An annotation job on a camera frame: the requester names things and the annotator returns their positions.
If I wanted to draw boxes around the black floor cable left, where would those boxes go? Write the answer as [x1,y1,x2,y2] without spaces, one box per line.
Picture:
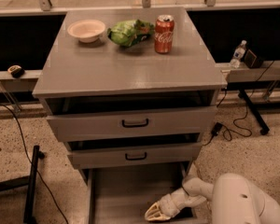
[0,102,69,224]

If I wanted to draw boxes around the grey drawer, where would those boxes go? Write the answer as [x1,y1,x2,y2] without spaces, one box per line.
[68,143,202,170]
[86,162,208,224]
[48,106,217,142]

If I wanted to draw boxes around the small black box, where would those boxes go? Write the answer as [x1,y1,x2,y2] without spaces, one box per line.
[244,49,264,69]

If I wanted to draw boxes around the grey drawer cabinet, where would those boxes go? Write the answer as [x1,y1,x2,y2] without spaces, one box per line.
[32,7,227,185]

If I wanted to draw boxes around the grey bottom drawer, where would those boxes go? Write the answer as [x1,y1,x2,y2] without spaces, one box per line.
[86,162,208,224]

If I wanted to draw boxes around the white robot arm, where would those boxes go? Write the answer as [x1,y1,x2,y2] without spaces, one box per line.
[145,173,280,224]

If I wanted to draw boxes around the grey middle drawer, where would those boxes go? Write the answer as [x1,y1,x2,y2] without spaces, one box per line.
[68,143,202,170]

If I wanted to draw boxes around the grey top drawer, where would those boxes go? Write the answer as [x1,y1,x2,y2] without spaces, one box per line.
[48,106,217,142]

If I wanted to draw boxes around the green chip bag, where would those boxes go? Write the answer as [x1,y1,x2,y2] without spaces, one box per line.
[107,20,155,48]

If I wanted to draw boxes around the white paper bowl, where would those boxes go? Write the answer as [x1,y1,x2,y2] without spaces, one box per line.
[67,20,105,43]

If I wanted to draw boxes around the black power adapter with cable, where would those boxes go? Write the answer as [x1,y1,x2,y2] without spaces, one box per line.
[203,61,274,146]

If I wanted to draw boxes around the black stand leg right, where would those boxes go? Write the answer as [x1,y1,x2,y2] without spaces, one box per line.
[239,89,270,135]

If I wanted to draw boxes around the red cola can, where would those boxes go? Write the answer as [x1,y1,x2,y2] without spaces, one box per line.
[154,15,175,53]

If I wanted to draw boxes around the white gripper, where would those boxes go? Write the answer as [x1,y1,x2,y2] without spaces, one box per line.
[145,189,190,222]

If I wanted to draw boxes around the clear water bottle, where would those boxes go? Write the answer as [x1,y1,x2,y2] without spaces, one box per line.
[230,40,246,68]

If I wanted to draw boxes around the small black yellow device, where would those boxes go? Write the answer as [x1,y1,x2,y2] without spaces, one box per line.
[7,65,25,78]

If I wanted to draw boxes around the black stand left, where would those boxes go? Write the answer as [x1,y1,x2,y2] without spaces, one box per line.
[0,146,45,224]

